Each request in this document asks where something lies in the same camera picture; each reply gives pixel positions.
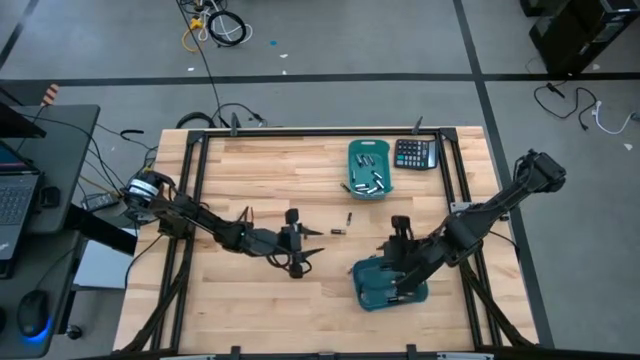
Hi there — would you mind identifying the coiled black cable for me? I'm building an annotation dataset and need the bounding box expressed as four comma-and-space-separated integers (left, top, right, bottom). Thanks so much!
206, 9, 249, 49

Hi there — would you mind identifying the black cable with plug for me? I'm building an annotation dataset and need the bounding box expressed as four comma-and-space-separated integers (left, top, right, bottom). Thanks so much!
212, 102, 269, 129
532, 81, 600, 133

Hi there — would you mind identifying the black desk calculator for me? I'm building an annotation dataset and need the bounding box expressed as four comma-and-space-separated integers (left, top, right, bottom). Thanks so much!
393, 138, 441, 171

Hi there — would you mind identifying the white cable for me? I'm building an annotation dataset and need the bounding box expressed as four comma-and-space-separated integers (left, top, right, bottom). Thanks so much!
197, 0, 254, 45
591, 99, 637, 136

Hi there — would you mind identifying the white light bar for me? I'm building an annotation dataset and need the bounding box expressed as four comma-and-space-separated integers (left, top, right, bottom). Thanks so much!
437, 352, 496, 360

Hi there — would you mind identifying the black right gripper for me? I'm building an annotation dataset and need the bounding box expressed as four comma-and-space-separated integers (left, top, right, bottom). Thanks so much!
381, 214, 447, 295

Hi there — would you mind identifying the white board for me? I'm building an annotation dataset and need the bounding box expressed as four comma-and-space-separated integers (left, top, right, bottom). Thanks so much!
73, 238, 140, 291

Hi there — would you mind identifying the long black floor cable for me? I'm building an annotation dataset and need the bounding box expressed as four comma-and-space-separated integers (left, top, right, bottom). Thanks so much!
175, 0, 223, 127

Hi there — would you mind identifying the grey desk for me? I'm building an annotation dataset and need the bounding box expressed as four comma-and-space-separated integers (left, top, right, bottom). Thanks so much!
0, 103, 102, 236

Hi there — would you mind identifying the black monitor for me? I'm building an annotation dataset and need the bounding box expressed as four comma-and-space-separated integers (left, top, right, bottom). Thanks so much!
0, 101, 47, 140

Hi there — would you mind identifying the thin yellow cable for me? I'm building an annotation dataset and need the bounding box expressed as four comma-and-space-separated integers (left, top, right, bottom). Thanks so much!
79, 174, 126, 197

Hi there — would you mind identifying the dark desk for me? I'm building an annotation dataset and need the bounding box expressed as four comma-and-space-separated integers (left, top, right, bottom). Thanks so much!
0, 232, 84, 360

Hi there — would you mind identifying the grey laptop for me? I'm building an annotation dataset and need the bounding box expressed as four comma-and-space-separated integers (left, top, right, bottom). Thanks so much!
0, 141, 42, 262

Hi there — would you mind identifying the light teal plastic bin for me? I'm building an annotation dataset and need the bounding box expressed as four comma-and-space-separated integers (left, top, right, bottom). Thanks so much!
347, 138, 393, 202

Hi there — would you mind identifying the black computer mouse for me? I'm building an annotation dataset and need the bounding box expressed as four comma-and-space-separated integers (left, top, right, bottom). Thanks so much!
16, 289, 51, 339

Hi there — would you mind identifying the dark blue-teal plastic bin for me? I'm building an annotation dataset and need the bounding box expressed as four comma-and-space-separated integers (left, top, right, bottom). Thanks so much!
351, 254, 430, 312

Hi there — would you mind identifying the black aluminium table frame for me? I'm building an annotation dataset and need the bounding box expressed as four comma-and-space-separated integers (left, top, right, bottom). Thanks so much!
119, 126, 540, 357

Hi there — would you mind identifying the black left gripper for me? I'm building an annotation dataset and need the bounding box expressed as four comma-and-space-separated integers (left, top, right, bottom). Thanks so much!
244, 208, 326, 280

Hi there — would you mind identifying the thick black cable loop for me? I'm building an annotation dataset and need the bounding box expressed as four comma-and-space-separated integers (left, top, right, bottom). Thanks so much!
174, 110, 218, 130

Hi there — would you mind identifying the black power adapter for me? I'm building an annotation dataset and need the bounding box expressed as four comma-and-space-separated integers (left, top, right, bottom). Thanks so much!
81, 191, 121, 212

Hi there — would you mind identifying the small black desk device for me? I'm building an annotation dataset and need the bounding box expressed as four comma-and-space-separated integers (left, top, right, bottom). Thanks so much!
38, 185, 62, 209

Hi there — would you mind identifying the black cabinet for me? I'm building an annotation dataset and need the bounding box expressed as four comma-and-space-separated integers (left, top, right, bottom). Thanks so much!
519, 0, 640, 77

